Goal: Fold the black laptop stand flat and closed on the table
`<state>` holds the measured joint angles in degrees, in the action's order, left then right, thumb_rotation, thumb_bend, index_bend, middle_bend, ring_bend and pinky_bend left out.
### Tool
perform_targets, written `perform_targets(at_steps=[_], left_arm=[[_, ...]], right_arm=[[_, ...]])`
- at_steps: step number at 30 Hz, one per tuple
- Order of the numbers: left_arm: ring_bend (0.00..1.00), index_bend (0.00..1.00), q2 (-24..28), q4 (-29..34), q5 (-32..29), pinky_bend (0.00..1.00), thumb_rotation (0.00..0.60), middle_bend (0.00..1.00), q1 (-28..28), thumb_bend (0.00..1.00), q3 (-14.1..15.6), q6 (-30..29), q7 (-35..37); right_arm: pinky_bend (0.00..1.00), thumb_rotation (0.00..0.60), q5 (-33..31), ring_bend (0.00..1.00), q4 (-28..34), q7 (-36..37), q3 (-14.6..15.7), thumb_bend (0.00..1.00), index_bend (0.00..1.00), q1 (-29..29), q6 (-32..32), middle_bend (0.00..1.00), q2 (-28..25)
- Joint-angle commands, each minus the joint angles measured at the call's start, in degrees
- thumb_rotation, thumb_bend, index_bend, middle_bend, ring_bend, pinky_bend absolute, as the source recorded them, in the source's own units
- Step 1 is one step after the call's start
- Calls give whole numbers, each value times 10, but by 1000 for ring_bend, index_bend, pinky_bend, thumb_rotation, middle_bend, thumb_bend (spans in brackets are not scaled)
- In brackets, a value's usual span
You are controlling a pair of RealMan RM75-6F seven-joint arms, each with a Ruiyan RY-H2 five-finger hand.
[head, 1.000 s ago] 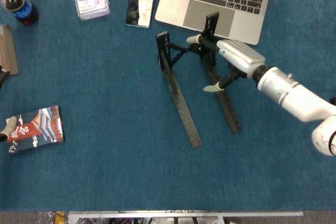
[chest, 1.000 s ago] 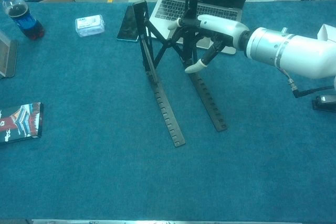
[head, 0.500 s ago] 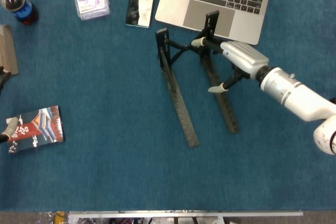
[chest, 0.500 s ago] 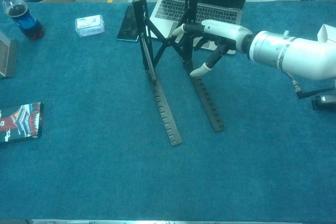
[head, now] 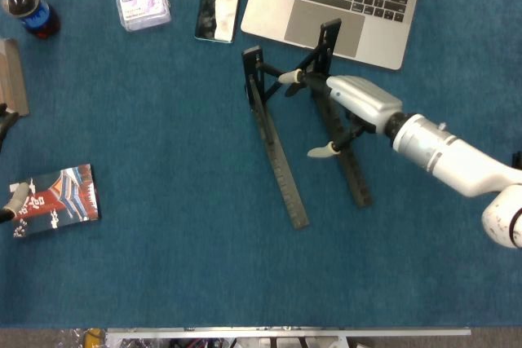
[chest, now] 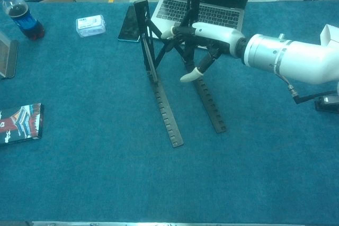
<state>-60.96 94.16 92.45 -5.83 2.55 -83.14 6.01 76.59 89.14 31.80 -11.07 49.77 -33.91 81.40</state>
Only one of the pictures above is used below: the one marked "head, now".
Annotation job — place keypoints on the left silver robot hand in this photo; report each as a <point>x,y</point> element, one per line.
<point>18,197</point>

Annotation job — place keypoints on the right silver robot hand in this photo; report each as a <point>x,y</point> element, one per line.
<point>367,99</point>

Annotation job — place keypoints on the black folding laptop stand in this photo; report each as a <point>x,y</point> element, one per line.
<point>293,201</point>

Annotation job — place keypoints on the silver laptop computer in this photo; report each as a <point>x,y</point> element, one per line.
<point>302,26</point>

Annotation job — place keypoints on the grey block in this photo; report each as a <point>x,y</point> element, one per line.
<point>12,79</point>

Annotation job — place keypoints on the red printed book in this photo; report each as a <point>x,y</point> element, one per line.
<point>61,201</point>

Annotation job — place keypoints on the teal table cloth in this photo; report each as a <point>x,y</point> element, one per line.
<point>163,262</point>

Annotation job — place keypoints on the black smartphone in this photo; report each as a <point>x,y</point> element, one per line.
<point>218,1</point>

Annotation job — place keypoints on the cola bottle with blue cap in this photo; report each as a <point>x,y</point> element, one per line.
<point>36,18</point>

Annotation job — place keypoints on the clear plastic wipes box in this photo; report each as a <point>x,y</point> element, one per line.
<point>142,10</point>

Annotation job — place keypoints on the aluminium table edge rail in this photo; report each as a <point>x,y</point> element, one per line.
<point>285,331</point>

